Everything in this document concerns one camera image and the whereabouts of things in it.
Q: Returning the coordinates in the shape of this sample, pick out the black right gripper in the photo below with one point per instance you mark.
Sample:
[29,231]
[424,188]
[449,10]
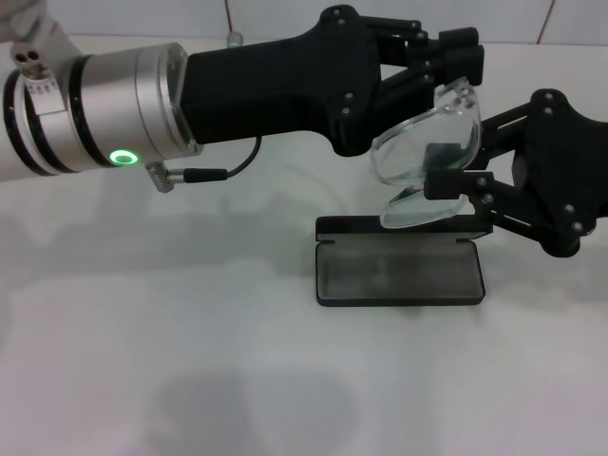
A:
[565,161]

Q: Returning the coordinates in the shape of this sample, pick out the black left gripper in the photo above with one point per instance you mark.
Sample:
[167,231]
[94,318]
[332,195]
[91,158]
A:
[275,90]

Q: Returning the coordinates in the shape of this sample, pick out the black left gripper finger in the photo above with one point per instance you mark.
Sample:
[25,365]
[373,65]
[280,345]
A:
[456,38]

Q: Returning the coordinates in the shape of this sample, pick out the clear white glasses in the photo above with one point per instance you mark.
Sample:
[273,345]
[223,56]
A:
[404,152]

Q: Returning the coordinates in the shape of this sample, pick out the black glasses case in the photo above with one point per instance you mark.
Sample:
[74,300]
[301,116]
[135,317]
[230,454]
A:
[399,280]

